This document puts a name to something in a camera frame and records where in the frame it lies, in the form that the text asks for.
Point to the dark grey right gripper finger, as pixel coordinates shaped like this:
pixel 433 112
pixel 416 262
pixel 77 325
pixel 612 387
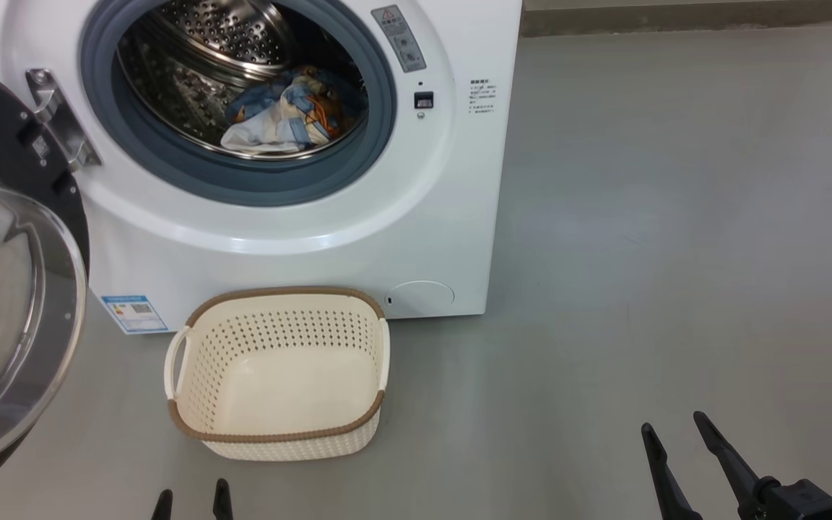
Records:
pixel 665 484
pixel 730 462

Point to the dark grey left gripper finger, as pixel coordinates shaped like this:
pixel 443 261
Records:
pixel 222 502
pixel 163 505

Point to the grey rubber door gasket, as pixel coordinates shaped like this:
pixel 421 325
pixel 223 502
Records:
pixel 243 188

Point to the white front-load washing machine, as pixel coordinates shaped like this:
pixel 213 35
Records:
pixel 423 217

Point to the metal door hinge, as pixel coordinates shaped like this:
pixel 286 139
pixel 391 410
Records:
pixel 62 123

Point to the cream perforated laundry basket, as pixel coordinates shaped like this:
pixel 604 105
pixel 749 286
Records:
pixel 279 390

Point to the blue energy label sticker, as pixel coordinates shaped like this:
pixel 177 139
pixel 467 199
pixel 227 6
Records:
pixel 134 314

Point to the round white filter cover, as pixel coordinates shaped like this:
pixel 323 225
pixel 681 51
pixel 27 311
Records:
pixel 419 298

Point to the grey warning sticker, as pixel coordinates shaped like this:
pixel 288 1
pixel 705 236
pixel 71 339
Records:
pixel 399 40

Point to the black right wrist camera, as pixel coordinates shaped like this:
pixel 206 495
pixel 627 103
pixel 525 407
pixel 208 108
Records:
pixel 806 502

